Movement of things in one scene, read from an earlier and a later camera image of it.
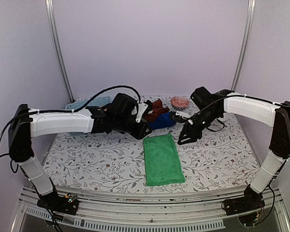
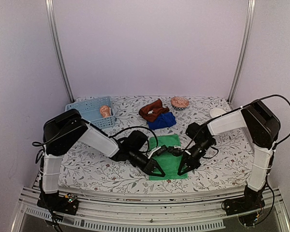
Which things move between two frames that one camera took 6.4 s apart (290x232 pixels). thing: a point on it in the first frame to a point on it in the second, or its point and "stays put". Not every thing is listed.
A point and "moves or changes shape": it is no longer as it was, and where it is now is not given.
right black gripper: x=191 y=132 to x=194 y=164
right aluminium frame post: x=246 y=44 stays put
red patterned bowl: x=179 y=103 stays put
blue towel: x=163 y=120 stays put
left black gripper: x=141 y=133 to x=150 y=166
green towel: x=163 y=161 moves or changes shape
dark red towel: x=158 y=109 stays put
